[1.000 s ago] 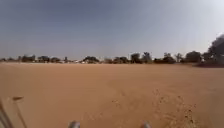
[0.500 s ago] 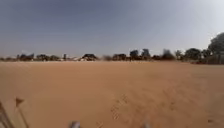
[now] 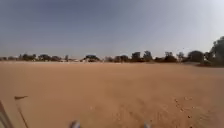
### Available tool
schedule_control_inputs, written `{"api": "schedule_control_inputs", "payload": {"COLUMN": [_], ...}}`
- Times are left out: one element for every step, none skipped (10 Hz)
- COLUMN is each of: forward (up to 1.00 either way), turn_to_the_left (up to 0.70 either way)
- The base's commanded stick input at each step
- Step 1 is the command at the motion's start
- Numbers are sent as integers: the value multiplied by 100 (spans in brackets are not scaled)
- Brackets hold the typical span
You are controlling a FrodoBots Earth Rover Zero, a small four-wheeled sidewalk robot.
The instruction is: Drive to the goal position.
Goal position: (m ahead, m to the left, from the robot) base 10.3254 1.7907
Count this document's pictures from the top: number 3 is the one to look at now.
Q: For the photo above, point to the row of trees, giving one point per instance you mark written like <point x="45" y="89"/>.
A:
<point x="146" y="56"/>

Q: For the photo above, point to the robot's own part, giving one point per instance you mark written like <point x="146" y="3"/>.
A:
<point x="147" y="125"/>
<point x="75" y="124"/>

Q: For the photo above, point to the large dark tree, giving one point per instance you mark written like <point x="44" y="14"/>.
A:
<point x="218" y="51"/>

